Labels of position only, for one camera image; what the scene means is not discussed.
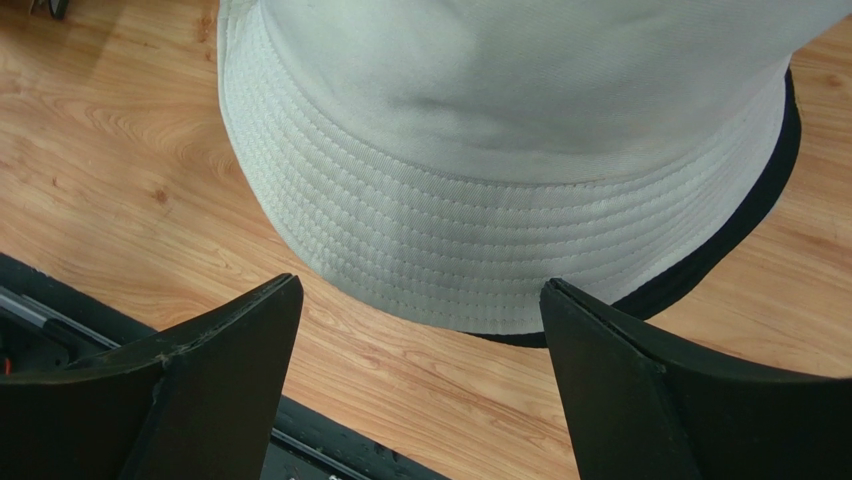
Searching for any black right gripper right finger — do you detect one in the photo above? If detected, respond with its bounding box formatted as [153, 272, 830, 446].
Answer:
[540, 279, 851, 479]

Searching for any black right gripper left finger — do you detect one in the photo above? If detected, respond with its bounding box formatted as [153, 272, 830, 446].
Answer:
[1, 275, 303, 479]

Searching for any black bucket hat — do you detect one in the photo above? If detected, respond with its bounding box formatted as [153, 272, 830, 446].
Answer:
[446, 71, 801, 348]

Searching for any beige bucket hat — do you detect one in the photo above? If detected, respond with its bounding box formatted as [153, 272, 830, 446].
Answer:
[217, 1, 851, 332]

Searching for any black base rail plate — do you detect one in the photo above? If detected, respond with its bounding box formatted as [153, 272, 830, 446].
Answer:
[1, 256, 436, 479]

